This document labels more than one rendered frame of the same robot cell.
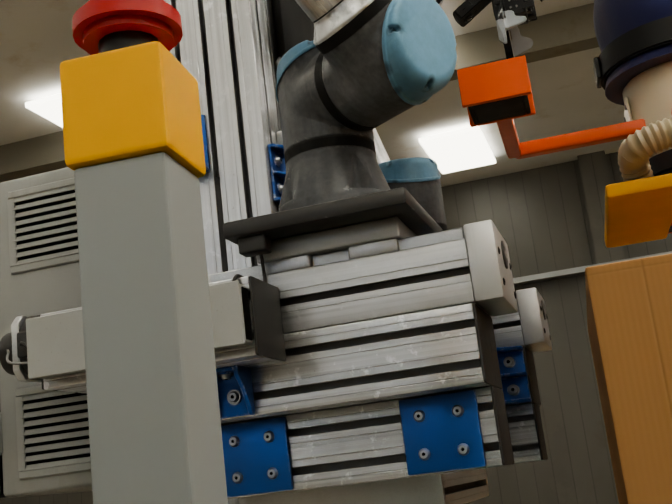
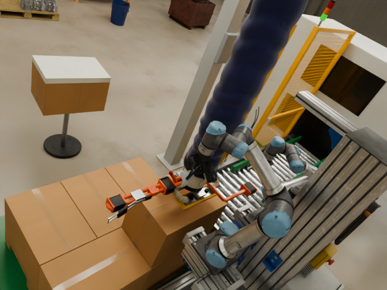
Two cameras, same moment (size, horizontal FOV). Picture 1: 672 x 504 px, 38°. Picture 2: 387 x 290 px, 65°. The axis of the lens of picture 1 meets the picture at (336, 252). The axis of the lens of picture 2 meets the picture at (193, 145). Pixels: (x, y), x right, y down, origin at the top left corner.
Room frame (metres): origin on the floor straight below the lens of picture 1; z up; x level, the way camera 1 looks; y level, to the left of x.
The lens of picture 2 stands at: (2.91, -0.06, 2.51)
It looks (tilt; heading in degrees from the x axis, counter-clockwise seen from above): 35 degrees down; 201
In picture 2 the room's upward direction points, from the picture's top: 24 degrees clockwise
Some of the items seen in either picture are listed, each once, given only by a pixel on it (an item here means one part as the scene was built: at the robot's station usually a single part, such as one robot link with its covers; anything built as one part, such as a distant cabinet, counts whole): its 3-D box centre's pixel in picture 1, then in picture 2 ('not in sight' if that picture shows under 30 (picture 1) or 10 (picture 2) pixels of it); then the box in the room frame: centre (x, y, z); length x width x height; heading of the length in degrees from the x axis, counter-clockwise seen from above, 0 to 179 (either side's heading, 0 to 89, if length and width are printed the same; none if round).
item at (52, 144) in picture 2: not in sight; (65, 125); (1.07, -2.23, 0.31); 0.40 x 0.40 x 0.62
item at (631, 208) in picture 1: (637, 204); (198, 195); (1.41, -0.46, 1.08); 0.34 x 0.10 x 0.05; 166
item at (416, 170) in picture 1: (408, 196); (226, 235); (1.65, -0.14, 1.20); 0.13 x 0.12 x 0.14; 10
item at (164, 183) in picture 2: not in sight; (166, 185); (1.63, -0.61, 1.18); 0.10 x 0.08 x 0.06; 76
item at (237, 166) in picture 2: not in sight; (268, 149); (-0.51, -0.45, 0.60); 1.60 x 0.11 x 0.09; 169
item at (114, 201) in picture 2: not in sight; (116, 202); (1.97, -0.70, 1.18); 0.08 x 0.07 x 0.05; 166
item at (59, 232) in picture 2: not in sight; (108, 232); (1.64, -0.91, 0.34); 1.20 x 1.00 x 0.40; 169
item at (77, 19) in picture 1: (128, 41); not in sight; (0.58, 0.12, 1.02); 0.07 x 0.07 x 0.04
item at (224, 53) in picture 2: not in sight; (227, 48); (0.13, -1.24, 1.62); 0.20 x 0.05 x 0.30; 169
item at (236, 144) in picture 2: not in sight; (235, 144); (1.80, -0.32, 1.82); 0.11 x 0.11 x 0.08; 10
